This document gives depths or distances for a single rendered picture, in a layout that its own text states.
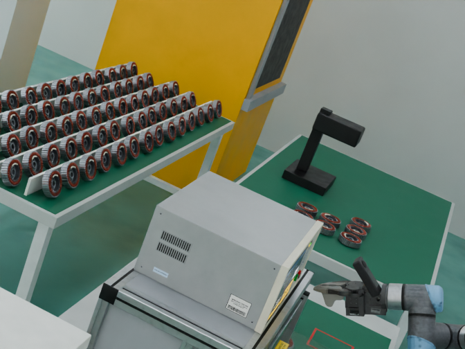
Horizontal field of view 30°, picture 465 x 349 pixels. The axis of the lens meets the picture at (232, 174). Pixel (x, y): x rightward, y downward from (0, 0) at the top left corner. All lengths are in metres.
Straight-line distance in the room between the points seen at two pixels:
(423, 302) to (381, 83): 5.23
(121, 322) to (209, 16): 3.86
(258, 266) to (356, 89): 5.45
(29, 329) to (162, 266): 0.61
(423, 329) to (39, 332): 1.10
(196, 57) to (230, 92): 0.33
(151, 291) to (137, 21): 3.99
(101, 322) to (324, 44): 5.57
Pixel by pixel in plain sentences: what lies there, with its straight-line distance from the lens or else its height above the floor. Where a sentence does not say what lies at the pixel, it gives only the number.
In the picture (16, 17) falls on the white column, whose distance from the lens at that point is 6.05.
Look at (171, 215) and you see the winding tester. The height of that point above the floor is 1.31.
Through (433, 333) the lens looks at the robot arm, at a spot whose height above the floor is 1.24.
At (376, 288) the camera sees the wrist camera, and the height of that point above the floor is 1.27.
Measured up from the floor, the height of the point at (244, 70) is 0.98.
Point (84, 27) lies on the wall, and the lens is 8.39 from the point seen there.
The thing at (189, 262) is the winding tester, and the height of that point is 1.21.
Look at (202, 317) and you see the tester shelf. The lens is 2.29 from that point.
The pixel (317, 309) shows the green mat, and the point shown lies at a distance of 3.47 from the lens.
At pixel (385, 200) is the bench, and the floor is 0.75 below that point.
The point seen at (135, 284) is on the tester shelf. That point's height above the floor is 1.11.
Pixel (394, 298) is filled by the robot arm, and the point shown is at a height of 1.27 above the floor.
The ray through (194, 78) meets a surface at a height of 0.79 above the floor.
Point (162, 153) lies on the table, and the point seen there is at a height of 0.75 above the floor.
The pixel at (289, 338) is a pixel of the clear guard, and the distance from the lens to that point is 2.48.
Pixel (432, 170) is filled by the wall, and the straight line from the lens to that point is 7.66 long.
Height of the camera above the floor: 2.19
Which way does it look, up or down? 18 degrees down
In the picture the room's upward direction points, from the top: 21 degrees clockwise
